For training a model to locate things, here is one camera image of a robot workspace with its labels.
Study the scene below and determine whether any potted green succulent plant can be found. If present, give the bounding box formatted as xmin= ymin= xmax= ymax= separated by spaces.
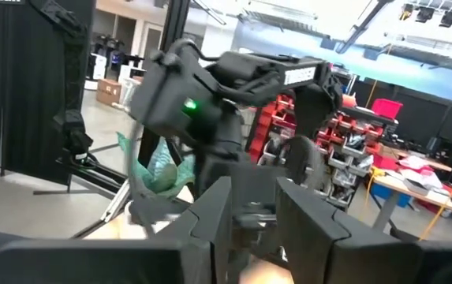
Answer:
xmin=117 ymin=132 xmax=196 ymax=198

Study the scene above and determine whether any black fabric partition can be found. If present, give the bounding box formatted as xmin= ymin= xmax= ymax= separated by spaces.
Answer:
xmin=0 ymin=0 xmax=96 ymax=186

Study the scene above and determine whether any red plastic bin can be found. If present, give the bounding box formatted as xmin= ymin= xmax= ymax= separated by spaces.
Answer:
xmin=371 ymin=98 xmax=404 ymax=119

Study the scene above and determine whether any brown cardboard box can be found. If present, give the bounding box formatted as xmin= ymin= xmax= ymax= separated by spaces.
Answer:
xmin=95 ymin=78 xmax=122 ymax=107

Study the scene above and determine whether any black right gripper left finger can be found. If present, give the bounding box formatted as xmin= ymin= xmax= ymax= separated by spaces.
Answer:
xmin=148 ymin=175 xmax=233 ymax=284

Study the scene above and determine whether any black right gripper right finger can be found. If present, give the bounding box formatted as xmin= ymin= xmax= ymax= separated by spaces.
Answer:
xmin=275 ymin=177 xmax=420 ymax=284

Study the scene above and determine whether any cluttered workbench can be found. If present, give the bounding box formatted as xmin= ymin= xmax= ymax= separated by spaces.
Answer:
xmin=367 ymin=153 xmax=452 ymax=237

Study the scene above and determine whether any red parts bin shelf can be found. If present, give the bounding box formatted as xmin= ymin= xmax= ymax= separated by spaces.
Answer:
xmin=248 ymin=94 xmax=400 ymax=206

